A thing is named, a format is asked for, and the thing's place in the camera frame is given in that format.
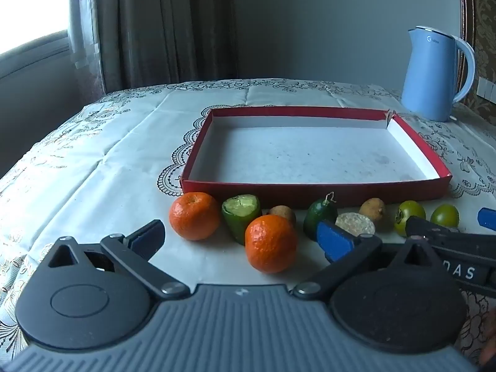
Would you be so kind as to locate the red cardboard box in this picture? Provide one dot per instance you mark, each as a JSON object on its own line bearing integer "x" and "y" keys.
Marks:
{"x": 310, "y": 155}

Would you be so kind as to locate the brown curtain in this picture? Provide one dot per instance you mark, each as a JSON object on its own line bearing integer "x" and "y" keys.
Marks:
{"x": 162, "y": 27}

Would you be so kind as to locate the blue electric kettle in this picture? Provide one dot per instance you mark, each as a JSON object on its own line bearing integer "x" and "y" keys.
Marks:
{"x": 426, "y": 77}

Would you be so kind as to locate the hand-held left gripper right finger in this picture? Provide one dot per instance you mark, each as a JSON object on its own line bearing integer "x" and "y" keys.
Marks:
{"x": 335, "y": 240}

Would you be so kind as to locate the large cucumber piece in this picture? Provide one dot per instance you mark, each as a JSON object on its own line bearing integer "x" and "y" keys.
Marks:
{"x": 354, "y": 223}

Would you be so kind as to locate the white wall socket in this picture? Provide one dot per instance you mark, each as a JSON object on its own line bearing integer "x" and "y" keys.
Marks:
{"x": 487, "y": 88}

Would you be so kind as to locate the window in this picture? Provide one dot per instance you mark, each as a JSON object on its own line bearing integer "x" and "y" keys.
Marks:
{"x": 31, "y": 0}

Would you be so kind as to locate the brown longan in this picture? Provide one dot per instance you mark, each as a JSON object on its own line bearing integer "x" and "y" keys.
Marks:
{"x": 372, "y": 209}
{"x": 283, "y": 213}

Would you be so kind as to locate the dark green fruit with stem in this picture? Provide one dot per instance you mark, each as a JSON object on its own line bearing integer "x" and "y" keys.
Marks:
{"x": 321, "y": 211}

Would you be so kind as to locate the orange mandarin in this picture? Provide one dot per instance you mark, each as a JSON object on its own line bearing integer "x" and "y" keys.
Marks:
{"x": 271, "y": 244}
{"x": 193, "y": 217}

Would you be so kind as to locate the white sheer curtain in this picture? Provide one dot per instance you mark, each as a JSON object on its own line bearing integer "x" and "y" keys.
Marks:
{"x": 83, "y": 66}

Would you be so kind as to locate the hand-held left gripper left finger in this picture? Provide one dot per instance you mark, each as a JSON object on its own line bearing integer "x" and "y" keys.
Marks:
{"x": 149, "y": 234}

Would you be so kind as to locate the cut green fruit piece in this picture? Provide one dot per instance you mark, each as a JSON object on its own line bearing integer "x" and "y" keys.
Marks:
{"x": 238, "y": 221}

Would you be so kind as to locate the green tomato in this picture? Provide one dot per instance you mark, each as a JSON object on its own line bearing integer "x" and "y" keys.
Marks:
{"x": 410, "y": 213}
{"x": 445, "y": 215}

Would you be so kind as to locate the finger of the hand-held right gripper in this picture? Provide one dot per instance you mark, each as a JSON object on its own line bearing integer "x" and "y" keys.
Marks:
{"x": 488, "y": 217}
{"x": 422, "y": 228}

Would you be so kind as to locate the dark wooden frame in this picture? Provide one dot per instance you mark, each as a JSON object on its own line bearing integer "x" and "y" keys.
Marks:
{"x": 467, "y": 7}

